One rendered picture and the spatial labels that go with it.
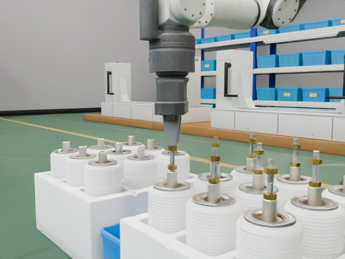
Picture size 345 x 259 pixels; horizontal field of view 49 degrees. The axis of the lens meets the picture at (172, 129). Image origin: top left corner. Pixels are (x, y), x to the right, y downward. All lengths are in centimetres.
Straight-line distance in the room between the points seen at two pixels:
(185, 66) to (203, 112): 355
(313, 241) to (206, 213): 17
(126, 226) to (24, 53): 635
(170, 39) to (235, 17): 18
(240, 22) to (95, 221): 56
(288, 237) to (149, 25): 41
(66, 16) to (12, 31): 104
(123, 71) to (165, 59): 456
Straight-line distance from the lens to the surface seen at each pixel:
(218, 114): 351
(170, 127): 71
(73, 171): 107
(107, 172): 95
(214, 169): 65
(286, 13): 88
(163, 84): 69
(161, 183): 76
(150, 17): 69
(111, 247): 89
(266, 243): 55
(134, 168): 102
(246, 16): 83
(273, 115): 313
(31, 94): 701
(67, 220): 106
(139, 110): 449
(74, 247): 104
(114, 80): 516
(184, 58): 69
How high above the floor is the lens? 44
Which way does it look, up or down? 6 degrees down
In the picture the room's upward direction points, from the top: straight up
